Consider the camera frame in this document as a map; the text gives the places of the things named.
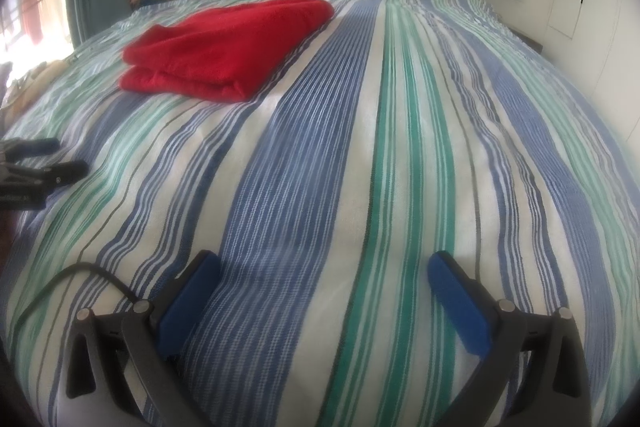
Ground red hanging garment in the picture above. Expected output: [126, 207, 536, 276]
[21, 0, 42, 44]

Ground black cable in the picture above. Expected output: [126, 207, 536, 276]
[8, 261, 139, 343]

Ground red sweater with white rabbit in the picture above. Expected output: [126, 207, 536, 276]
[119, 0, 334, 103]

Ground striped blue green bedspread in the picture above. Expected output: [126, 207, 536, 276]
[1, 0, 639, 426]

